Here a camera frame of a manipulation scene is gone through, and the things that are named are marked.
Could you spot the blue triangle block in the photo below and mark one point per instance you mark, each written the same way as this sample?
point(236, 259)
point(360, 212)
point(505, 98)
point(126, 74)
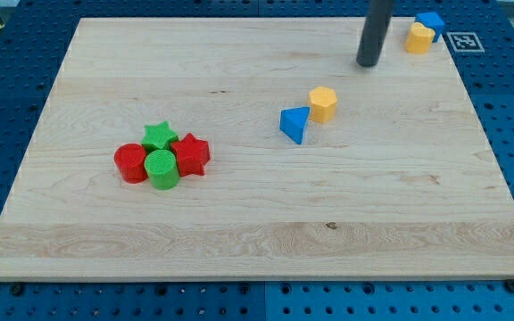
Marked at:
point(293, 123)

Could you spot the red star block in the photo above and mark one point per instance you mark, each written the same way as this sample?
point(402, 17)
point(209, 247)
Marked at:
point(192, 154)

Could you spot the light wooden board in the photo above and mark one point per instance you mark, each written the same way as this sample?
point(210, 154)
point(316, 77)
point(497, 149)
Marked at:
point(401, 184)

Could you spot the yellow hexagon block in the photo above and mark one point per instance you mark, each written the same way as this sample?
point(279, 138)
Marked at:
point(323, 102)

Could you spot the green cylinder block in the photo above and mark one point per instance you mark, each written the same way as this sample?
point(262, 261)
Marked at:
point(162, 169)

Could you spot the green star block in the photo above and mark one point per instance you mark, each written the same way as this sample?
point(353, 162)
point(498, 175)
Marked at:
point(158, 137)

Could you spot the red cylinder block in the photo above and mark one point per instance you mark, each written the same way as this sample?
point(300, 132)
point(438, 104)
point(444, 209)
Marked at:
point(130, 162)

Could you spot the yellow rounded block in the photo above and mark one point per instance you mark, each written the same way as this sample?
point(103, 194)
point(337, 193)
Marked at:
point(419, 39)

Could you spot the blue cube block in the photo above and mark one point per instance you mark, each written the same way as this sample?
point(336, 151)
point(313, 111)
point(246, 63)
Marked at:
point(431, 20)

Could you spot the white fiducial marker tag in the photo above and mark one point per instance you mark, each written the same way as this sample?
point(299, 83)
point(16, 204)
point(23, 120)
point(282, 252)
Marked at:
point(465, 42)

